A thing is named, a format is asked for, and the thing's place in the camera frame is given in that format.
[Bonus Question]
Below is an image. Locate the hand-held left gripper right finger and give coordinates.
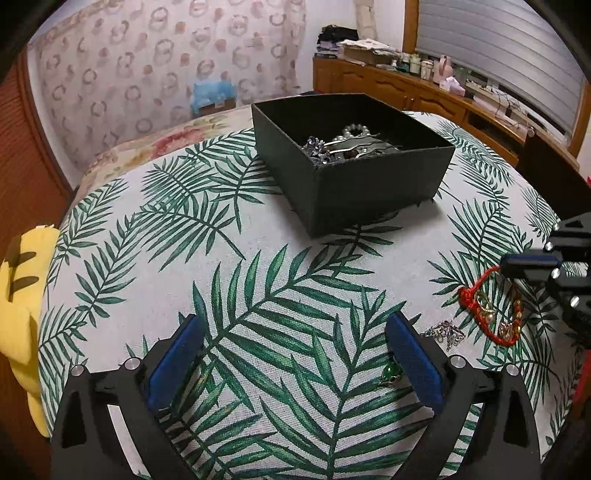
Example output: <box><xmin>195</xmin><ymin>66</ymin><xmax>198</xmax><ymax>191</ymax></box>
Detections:
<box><xmin>385</xmin><ymin>311</ymin><xmax>542</xmax><ymax>480</ymax></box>

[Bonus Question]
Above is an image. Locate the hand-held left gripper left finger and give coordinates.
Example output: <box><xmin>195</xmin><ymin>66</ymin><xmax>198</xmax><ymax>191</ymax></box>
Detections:
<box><xmin>50</xmin><ymin>314</ymin><xmax>205</xmax><ymax>480</ymax></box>

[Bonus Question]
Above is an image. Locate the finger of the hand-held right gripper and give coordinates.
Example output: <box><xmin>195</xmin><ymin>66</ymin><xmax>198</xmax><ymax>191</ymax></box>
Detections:
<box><xmin>544</xmin><ymin>217</ymin><xmax>591</xmax><ymax>256</ymax></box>
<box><xmin>500</xmin><ymin>253</ymin><xmax>591</xmax><ymax>325</ymax></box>

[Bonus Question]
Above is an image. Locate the green gem pendant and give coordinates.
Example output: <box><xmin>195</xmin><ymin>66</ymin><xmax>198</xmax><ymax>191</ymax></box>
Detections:
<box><xmin>379</xmin><ymin>359</ymin><xmax>408</xmax><ymax>388</ymax></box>

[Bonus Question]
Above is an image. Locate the silver metal pendant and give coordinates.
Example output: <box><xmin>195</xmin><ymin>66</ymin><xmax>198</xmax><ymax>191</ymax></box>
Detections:
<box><xmin>424</xmin><ymin>320</ymin><xmax>465</xmax><ymax>350</ymax></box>

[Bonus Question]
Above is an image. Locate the red cord bracelet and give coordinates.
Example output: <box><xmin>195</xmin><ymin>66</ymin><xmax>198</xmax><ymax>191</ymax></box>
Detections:
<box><xmin>458</xmin><ymin>265</ymin><xmax>528</xmax><ymax>347</ymax></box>

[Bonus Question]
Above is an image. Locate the black square box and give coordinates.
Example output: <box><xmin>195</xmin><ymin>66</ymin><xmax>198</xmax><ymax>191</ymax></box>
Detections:
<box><xmin>252</xmin><ymin>93</ymin><xmax>456</xmax><ymax>239</ymax></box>

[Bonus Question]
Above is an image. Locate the silver hair pin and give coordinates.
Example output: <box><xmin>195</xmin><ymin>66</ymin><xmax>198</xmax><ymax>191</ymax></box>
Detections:
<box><xmin>322</xmin><ymin>133</ymin><xmax>403</xmax><ymax>160</ymax></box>

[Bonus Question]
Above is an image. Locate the white pearl necklace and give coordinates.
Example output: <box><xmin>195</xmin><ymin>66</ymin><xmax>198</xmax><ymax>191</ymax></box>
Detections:
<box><xmin>338</xmin><ymin>122</ymin><xmax>371</xmax><ymax>140</ymax></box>

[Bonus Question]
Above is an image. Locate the purple crystal ornament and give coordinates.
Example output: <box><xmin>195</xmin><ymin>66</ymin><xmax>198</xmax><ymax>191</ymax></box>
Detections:
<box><xmin>302</xmin><ymin>136</ymin><xmax>334</xmax><ymax>163</ymax></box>

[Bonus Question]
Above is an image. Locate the leaf print tablecloth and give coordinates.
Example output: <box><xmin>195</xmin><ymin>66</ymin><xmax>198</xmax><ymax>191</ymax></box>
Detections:
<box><xmin>38</xmin><ymin>111</ymin><xmax>583</xmax><ymax>480</ymax></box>

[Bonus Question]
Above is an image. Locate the yellow plush toy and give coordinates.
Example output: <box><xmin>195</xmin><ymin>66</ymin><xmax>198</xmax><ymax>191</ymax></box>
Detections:
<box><xmin>0</xmin><ymin>224</ymin><xmax>62</xmax><ymax>438</ymax></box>

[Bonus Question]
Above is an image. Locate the grey window blind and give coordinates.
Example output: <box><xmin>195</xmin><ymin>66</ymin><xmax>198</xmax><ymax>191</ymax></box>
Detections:
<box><xmin>414</xmin><ymin>0</ymin><xmax>588</xmax><ymax>136</ymax></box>

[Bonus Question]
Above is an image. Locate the wooden sideboard cabinet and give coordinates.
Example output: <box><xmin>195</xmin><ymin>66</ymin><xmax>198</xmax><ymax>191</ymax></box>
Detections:
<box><xmin>312</xmin><ymin>54</ymin><xmax>580</xmax><ymax>172</ymax></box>

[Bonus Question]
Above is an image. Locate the group of cosmetic bottles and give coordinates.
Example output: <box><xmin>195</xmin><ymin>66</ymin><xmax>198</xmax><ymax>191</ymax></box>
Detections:
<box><xmin>398</xmin><ymin>52</ymin><xmax>435</xmax><ymax>79</ymax></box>

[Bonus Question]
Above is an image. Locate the wooden louvre wardrobe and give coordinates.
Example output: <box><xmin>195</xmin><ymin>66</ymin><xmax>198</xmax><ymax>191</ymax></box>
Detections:
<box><xmin>0</xmin><ymin>53</ymin><xmax>73</xmax><ymax>232</ymax></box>

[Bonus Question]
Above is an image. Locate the small cardboard box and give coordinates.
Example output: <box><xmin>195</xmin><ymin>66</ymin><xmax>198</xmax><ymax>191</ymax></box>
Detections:
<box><xmin>198</xmin><ymin>97</ymin><xmax>236</xmax><ymax>116</ymax></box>

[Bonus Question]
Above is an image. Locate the flat cardboard box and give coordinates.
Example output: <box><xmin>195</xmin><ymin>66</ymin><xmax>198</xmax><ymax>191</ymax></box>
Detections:
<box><xmin>338</xmin><ymin>39</ymin><xmax>399</xmax><ymax>66</ymax></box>

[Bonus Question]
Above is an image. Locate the blue bag on box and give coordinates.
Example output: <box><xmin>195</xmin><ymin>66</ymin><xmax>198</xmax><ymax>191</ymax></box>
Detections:
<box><xmin>191</xmin><ymin>79</ymin><xmax>236</xmax><ymax>110</ymax></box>

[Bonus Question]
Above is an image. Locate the pile of folded clothes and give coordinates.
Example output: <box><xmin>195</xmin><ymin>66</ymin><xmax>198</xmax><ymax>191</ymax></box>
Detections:
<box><xmin>317</xmin><ymin>28</ymin><xmax>360</xmax><ymax>59</ymax></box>

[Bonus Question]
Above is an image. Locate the wrapped air conditioner pipe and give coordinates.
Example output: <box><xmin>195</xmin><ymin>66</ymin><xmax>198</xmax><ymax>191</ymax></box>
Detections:
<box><xmin>355</xmin><ymin>0</ymin><xmax>378</xmax><ymax>41</ymax></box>

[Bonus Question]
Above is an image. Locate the ring pattern curtain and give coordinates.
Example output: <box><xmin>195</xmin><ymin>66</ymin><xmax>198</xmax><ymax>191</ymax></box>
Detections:
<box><xmin>27</xmin><ymin>0</ymin><xmax>308</xmax><ymax>172</ymax></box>

